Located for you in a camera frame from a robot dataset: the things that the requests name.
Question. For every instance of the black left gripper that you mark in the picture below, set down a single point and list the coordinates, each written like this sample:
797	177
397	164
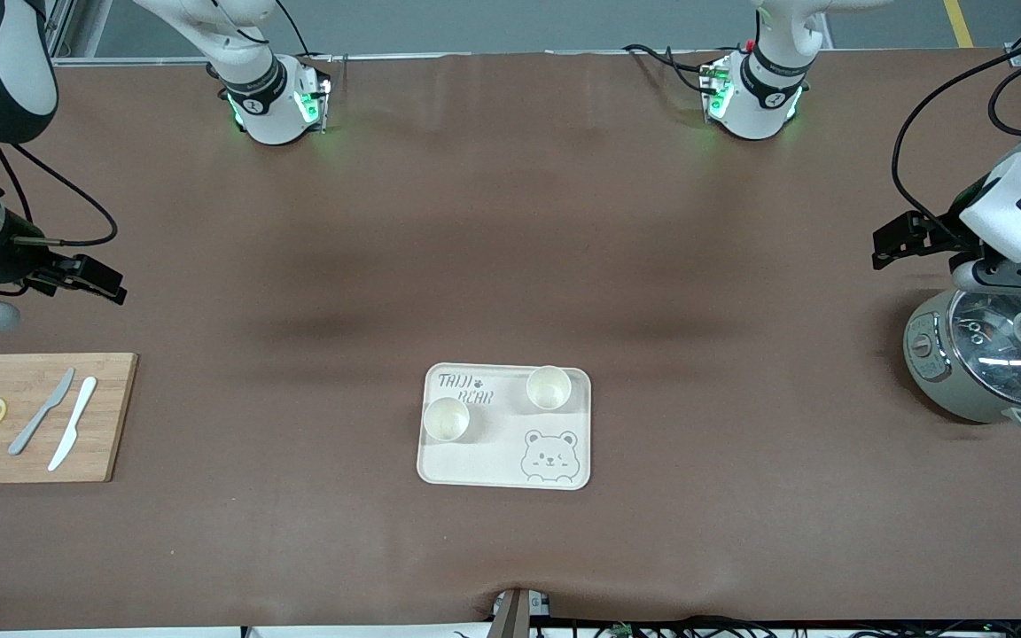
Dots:
941	229

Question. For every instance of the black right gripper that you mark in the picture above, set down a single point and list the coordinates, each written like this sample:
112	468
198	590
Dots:
12	259

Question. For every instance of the white plastic cup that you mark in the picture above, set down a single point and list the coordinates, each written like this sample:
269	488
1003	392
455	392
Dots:
549	388
446	420

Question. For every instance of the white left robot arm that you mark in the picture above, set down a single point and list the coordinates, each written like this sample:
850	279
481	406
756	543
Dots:
763	97

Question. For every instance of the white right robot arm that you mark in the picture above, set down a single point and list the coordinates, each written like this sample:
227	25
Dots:
267	106

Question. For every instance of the white bear print tray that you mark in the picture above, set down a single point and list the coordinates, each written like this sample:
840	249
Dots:
493	461

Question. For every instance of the wooden cutting board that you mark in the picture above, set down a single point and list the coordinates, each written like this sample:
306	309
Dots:
107	416

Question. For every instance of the grey plastic knife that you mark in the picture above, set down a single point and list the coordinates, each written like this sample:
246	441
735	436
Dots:
41	412

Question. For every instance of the white plastic knife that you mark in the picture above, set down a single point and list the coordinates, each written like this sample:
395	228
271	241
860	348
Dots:
74	424

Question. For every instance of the glass pot lid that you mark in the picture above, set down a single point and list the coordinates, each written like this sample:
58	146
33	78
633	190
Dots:
989	354

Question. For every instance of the grey electric cooking pot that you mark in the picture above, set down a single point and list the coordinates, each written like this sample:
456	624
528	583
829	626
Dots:
936	381

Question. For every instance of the brown table cover sheet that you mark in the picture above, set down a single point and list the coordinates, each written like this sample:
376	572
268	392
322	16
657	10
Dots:
510	230

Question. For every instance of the aluminium frame rail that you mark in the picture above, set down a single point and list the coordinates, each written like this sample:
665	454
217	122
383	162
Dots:
63	31

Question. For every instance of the metal table edge bracket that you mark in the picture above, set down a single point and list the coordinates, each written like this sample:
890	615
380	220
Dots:
510	616

